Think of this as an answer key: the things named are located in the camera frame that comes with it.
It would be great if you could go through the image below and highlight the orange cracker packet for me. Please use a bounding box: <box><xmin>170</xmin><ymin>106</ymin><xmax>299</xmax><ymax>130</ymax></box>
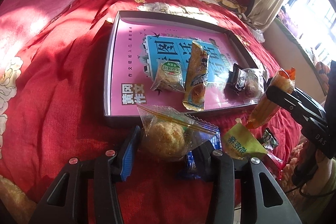
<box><xmin>246</xmin><ymin>67</ymin><xmax>296</xmax><ymax>129</ymax></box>

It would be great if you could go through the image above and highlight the clear cookie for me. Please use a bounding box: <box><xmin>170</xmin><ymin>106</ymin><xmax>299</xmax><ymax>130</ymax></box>
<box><xmin>243</xmin><ymin>68</ymin><xmax>264</xmax><ymax>103</ymax></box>

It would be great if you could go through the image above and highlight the clear round pastry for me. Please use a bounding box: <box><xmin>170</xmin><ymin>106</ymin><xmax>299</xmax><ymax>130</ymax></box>
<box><xmin>137</xmin><ymin>104</ymin><xmax>219</xmax><ymax>161</ymax></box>

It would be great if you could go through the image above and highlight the yellow long bread packet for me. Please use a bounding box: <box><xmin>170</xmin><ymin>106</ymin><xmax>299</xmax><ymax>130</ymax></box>
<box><xmin>182</xmin><ymin>42</ymin><xmax>209</xmax><ymax>111</ymax></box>

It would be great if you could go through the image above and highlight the green label pastry packet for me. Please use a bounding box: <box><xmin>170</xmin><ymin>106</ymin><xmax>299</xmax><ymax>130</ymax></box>
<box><xmin>150</xmin><ymin>59</ymin><xmax>185</xmax><ymax>93</ymax></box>

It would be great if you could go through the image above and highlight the beige plush blanket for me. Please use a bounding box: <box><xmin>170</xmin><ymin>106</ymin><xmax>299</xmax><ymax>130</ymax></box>
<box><xmin>0</xmin><ymin>176</ymin><xmax>37</xmax><ymax>223</ymax></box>

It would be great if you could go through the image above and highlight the small dark candy packet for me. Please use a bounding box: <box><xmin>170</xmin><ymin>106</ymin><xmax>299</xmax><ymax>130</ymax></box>
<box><xmin>261</xmin><ymin>127</ymin><xmax>279</xmax><ymax>151</ymax></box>

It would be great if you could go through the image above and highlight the yellow green tea packet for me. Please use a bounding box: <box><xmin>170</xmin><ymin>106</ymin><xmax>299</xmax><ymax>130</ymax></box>
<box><xmin>221</xmin><ymin>118</ymin><xmax>268</xmax><ymax>160</ymax></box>

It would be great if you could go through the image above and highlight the blue snack packet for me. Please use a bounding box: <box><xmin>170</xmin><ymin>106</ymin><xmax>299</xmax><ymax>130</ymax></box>
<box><xmin>181</xmin><ymin>131</ymin><xmax>222</xmax><ymax>181</ymax></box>

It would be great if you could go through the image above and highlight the red floral bedspread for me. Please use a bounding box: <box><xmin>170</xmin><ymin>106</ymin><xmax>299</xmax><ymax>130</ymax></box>
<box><xmin>0</xmin><ymin>0</ymin><xmax>302</xmax><ymax>224</ymax></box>

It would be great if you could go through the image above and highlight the pink book box tray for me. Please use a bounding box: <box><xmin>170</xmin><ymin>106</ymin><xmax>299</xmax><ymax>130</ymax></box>
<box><xmin>104</xmin><ymin>11</ymin><xmax>264</xmax><ymax>121</ymax></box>

